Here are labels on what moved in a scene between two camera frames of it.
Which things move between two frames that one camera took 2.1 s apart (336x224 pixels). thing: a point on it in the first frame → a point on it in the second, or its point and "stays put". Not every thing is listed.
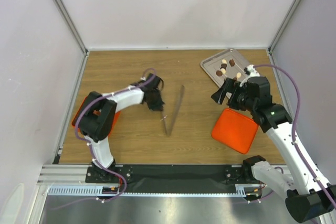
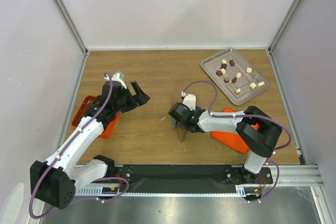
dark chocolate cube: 231,62 stays put
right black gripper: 229,84 → 192,111
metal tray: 227,64 stays put
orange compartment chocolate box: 74,121 stays put
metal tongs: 168,131 → 182,131
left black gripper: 157,106 → 140,98
